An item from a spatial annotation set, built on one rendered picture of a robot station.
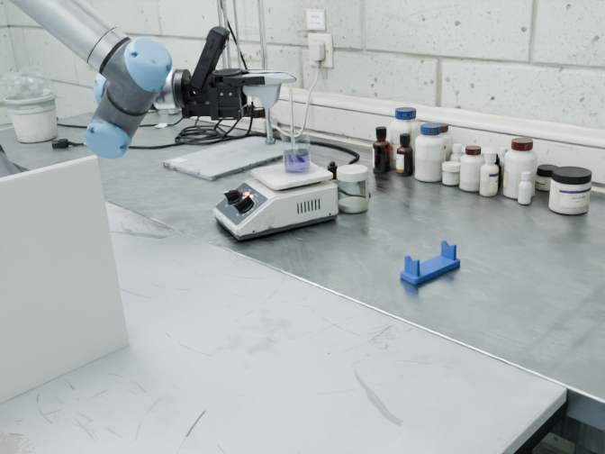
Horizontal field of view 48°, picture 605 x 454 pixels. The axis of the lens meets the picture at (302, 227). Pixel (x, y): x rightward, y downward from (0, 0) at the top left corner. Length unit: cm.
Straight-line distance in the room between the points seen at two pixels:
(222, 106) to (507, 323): 62
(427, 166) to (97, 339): 81
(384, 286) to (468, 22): 74
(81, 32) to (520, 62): 87
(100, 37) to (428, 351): 68
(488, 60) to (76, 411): 111
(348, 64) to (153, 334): 105
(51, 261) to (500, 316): 56
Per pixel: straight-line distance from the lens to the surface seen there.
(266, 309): 94
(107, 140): 118
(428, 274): 101
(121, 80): 112
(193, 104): 125
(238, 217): 118
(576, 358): 86
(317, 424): 73
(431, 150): 142
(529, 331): 90
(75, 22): 114
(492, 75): 153
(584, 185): 129
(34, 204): 79
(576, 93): 145
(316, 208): 121
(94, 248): 84
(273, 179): 120
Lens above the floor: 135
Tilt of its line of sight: 22 degrees down
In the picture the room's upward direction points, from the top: 3 degrees counter-clockwise
